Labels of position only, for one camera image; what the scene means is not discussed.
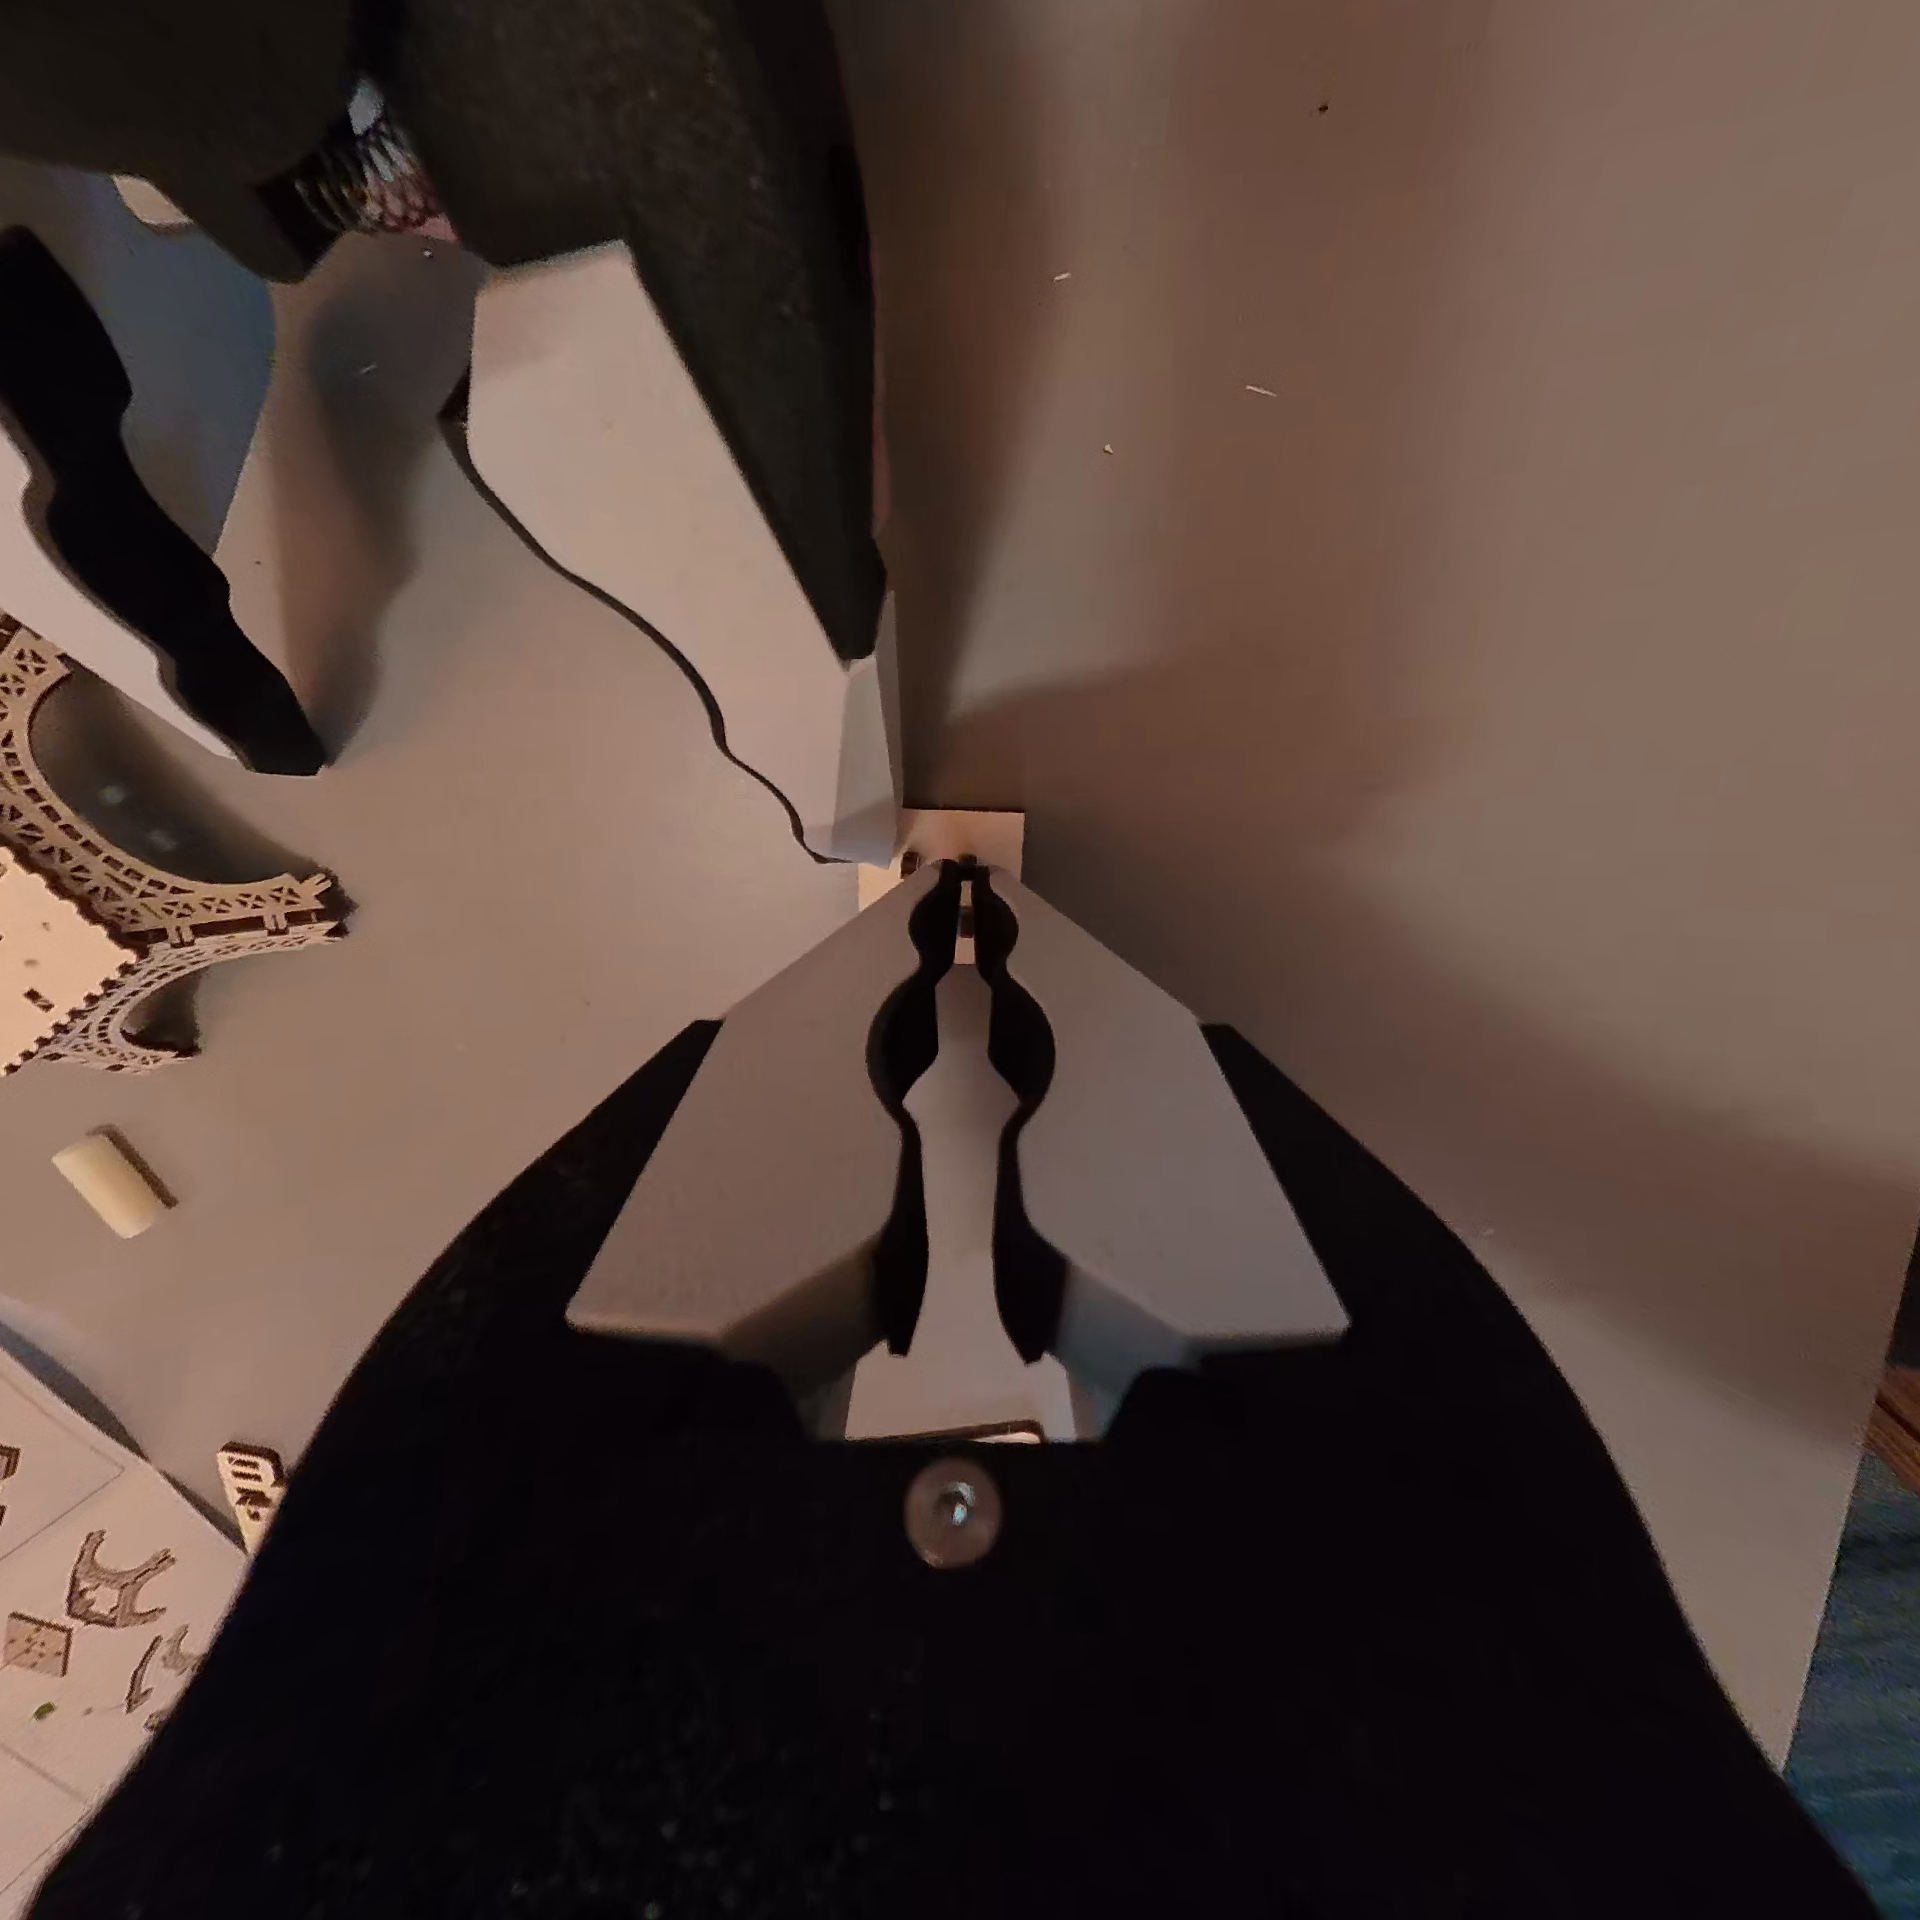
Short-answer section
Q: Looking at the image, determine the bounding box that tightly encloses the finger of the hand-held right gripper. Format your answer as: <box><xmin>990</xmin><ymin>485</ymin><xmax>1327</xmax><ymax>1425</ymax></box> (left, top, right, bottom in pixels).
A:
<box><xmin>438</xmin><ymin>246</ymin><xmax>911</xmax><ymax>870</ymax></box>
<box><xmin>0</xmin><ymin>224</ymin><xmax>332</xmax><ymax>776</ymax></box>

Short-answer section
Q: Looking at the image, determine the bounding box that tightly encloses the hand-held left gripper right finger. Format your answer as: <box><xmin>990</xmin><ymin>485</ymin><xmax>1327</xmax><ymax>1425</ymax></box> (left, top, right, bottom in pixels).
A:
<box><xmin>970</xmin><ymin>863</ymin><xmax>1354</xmax><ymax>1441</ymax></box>

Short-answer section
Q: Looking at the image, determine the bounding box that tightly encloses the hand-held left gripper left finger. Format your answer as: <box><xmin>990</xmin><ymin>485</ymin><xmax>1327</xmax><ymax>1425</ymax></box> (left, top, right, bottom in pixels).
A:
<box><xmin>564</xmin><ymin>861</ymin><xmax>962</xmax><ymax>1441</ymax></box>

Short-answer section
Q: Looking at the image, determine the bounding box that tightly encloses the small wooden puzzle piece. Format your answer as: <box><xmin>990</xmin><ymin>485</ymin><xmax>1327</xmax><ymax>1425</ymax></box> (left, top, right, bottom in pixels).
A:
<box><xmin>857</xmin><ymin>806</ymin><xmax>1031</xmax><ymax>961</ymax></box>

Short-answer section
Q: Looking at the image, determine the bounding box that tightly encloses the wooden tower base model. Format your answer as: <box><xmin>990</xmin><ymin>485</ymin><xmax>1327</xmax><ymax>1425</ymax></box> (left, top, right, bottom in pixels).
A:
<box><xmin>0</xmin><ymin>611</ymin><xmax>355</xmax><ymax>1075</ymax></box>

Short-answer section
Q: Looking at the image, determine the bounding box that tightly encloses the small white plastic cylinder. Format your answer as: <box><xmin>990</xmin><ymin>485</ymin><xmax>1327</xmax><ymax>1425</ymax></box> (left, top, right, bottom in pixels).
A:
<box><xmin>49</xmin><ymin>1127</ymin><xmax>179</xmax><ymax>1240</ymax></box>

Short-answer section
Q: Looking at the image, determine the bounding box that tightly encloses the paper instruction sheet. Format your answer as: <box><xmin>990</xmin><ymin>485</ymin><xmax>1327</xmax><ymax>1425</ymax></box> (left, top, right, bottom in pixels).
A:
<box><xmin>0</xmin><ymin>1319</ymin><xmax>251</xmax><ymax>1906</ymax></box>

